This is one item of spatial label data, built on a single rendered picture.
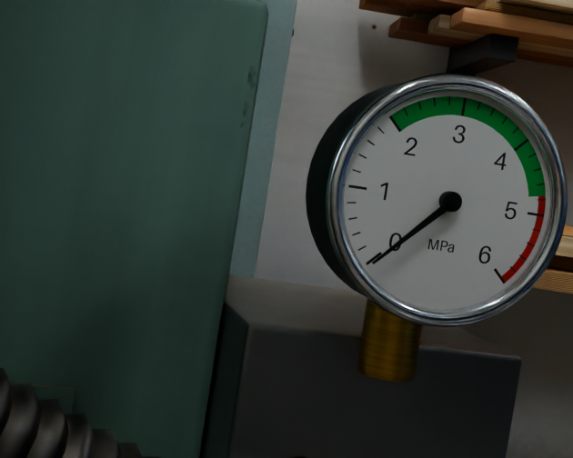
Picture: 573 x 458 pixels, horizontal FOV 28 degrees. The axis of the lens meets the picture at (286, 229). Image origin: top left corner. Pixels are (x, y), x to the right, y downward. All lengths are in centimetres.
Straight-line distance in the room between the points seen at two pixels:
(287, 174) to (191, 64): 242
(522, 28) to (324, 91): 62
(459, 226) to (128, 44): 11
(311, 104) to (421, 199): 248
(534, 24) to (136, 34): 203
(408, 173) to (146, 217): 9
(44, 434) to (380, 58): 258
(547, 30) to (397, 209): 208
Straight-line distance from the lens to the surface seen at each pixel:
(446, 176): 29
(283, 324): 31
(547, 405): 293
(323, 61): 277
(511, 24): 233
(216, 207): 33
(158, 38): 33
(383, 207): 28
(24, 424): 22
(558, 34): 236
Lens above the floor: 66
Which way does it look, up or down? 3 degrees down
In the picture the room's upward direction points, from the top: 9 degrees clockwise
